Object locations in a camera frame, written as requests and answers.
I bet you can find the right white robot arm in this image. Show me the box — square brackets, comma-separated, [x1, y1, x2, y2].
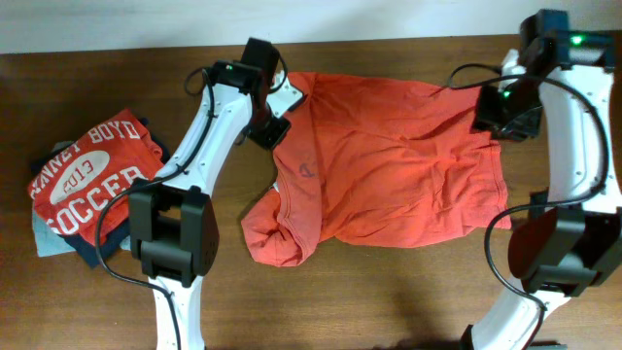
[460, 29, 621, 349]

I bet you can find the folded red soccer shirt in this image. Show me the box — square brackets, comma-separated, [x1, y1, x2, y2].
[28, 110, 164, 244]

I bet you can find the folded navy shirt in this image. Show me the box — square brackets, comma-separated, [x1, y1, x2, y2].
[59, 113, 169, 268]

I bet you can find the crumpled dark green shirt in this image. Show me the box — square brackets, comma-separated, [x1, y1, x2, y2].
[528, 190, 548, 221]

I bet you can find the orange t-shirt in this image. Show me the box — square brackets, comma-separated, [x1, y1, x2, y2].
[241, 72, 510, 267]

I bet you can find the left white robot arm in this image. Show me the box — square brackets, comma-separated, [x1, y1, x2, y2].
[128, 58, 303, 349]

